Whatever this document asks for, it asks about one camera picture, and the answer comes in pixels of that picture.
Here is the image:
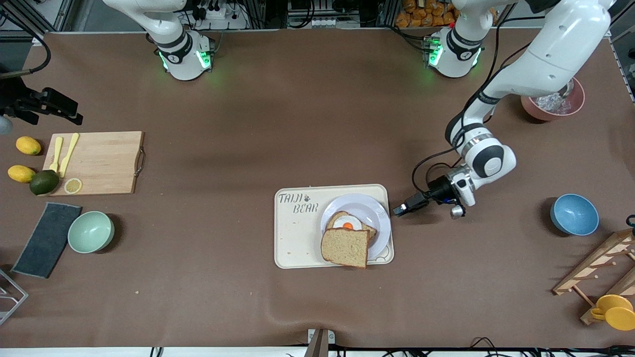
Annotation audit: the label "pale lavender round plate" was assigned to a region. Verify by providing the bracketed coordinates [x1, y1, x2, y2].
[320, 193, 391, 261]

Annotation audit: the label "fried egg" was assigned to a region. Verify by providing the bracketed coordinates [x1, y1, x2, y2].
[332, 215, 363, 232]

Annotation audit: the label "plain brown bread slice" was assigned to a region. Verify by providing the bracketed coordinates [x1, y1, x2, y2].
[321, 228, 371, 269]

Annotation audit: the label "yellow plastic fork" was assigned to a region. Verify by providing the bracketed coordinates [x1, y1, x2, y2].
[49, 136, 64, 173]

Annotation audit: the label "yellow plastic knife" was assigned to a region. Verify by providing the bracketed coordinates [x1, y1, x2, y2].
[59, 132, 80, 178]

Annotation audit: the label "yellow lemon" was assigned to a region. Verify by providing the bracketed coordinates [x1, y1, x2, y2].
[7, 165, 37, 183]
[16, 136, 42, 156]

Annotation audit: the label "green avocado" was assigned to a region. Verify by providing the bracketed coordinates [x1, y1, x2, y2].
[29, 170, 60, 195]

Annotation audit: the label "wooden cutting board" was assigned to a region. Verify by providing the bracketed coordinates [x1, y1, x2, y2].
[42, 131, 147, 197]

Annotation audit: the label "cream bear print tray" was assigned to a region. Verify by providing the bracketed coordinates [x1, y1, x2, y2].
[274, 184, 394, 269]

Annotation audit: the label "mint green bowl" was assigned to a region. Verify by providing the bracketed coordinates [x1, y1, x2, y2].
[67, 211, 115, 254]

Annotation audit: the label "dark grey cloth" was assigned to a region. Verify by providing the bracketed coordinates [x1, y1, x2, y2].
[11, 202, 82, 279]

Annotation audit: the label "blue bowl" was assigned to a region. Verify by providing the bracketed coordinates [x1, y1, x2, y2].
[550, 193, 600, 236]

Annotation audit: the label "clear ice cubes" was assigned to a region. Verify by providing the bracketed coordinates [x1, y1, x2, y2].
[536, 93, 567, 114]

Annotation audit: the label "pink bowl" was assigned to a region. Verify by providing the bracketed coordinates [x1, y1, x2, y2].
[520, 77, 586, 121]

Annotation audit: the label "wooden rack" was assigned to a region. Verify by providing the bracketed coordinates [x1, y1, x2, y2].
[552, 228, 635, 325]

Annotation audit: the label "orange snack bag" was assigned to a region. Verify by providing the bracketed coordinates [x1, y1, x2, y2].
[395, 0, 457, 28]

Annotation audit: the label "white power strip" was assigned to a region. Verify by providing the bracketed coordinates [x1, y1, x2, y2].
[196, 0, 249, 30]

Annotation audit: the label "yellow cup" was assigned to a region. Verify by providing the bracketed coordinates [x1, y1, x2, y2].
[590, 295, 635, 331]

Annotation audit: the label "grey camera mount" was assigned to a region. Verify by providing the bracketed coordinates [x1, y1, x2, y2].
[304, 328, 336, 357]

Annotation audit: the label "grey metal wire rack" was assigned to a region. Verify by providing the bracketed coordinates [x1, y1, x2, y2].
[0, 268, 29, 325]

